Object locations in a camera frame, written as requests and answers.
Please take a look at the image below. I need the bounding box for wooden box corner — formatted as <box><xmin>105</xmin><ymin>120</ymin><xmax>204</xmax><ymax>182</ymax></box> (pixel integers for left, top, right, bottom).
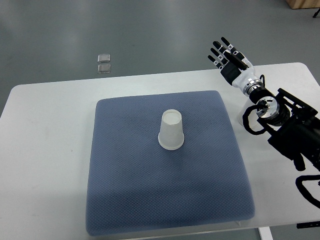
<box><xmin>285</xmin><ymin>0</ymin><xmax>320</xmax><ymax>10</ymax></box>

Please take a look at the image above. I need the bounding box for white table leg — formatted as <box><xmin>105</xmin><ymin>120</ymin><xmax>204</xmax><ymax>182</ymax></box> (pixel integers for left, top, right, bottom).
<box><xmin>258</xmin><ymin>227</ymin><xmax>273</xmax><ymax>240</ymax></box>

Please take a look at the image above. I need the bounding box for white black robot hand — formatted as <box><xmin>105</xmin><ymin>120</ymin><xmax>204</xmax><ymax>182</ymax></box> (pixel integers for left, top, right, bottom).
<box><xmin>207</xmin><ymin>37</ymin><xmax>256</xmax><ymax>88</ymax></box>

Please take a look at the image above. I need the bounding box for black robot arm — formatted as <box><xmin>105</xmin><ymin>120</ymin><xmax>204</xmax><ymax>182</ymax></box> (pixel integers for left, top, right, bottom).
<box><xmin>208</xmin><ymin>37</ymin><xmax>320</xmax><ymax>171</ymax></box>

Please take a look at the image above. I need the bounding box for upper metal floor plate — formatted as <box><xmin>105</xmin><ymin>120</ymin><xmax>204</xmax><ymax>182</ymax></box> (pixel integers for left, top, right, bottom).
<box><xmin>97</xmin><ymin>53</ymin><xmax>111</xmax><ymax>63</ymax></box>

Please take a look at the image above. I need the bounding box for black tripod leg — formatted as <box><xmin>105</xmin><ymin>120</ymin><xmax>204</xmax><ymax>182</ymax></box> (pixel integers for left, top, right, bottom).
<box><xmin>312</xmin><ymin>8</ymin><xmax>320</xmax><ymax>18</ymax></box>

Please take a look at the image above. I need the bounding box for black table control panel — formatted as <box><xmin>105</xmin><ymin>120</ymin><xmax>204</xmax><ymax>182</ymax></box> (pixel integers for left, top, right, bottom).
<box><xmin>296</xmin><ymin>221</ymin><xmax>320</xmax><ymax>229</ymax></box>

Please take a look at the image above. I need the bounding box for white paper cup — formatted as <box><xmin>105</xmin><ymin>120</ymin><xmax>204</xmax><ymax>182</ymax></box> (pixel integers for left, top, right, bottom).
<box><xmin>158</xmin><ymin>109</ymin><xmax>185</xmax><ymax>151</ymax></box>
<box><xmin>237</xmin><ymin>98</ymin><xmax>261</xmax><ymax>129</ymax></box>

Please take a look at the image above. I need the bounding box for blue mesh cushion pad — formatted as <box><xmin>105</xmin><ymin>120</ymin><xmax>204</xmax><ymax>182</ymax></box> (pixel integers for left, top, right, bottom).
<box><xmin>86</xmin><ymin>90</ymin><xmax>255</xmax><ymax>236</ymax></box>

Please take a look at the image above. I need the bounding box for white paper cup on cushion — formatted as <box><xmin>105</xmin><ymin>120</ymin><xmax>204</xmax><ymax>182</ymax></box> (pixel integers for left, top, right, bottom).
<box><xmin>158</xmin><ymin>109</ymin><xmax>185</xmax><ymax>151</ymax></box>

